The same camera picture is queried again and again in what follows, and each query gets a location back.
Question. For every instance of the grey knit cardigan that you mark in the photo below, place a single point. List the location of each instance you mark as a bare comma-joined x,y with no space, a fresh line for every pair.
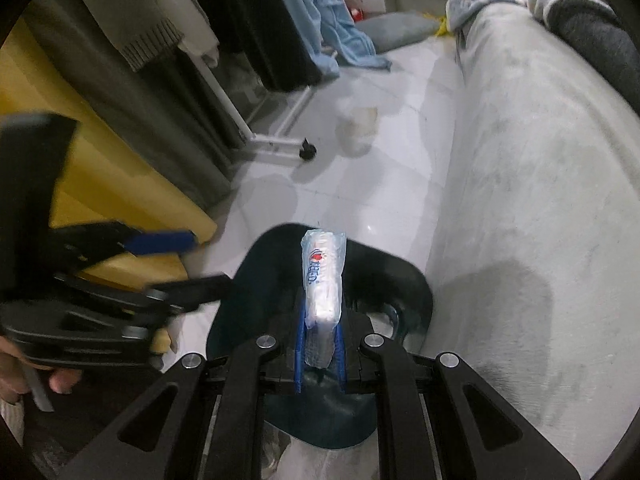
145,15

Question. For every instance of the translucent plastic cup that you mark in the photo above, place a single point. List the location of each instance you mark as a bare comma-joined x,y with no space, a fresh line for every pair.
357,127

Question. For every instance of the white t-shirt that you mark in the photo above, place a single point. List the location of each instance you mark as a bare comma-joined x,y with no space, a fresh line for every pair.
192,5

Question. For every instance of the grey bed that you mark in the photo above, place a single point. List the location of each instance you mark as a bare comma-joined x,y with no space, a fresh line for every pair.
525,210

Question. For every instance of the dark pants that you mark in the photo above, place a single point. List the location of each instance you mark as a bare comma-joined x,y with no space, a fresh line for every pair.
260,20

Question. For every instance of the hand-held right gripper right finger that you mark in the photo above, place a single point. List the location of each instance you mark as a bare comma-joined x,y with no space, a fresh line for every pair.
340,360

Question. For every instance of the blue white tissue pack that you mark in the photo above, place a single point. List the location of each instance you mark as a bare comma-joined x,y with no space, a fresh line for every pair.
322,280

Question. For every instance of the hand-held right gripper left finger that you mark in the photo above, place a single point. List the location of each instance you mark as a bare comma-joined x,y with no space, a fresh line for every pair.
300,360

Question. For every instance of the dark teal trash bin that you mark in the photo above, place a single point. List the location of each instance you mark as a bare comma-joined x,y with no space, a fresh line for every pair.
250,285

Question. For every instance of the light blue robe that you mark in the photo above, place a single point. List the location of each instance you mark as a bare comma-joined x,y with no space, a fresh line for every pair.
325,10

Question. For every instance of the dark grey fluffy blanket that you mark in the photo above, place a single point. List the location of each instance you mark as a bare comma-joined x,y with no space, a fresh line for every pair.
590,25

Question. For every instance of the person's left hand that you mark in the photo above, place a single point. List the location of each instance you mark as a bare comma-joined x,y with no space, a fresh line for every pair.
62,381

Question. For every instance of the small red item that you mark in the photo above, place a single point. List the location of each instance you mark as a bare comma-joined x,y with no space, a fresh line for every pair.
356,14

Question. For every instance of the grey floor cushion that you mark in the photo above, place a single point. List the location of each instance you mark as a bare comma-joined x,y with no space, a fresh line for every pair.
395,27

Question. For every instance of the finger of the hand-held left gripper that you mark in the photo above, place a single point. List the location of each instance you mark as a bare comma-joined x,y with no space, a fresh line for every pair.
160,242
200,288

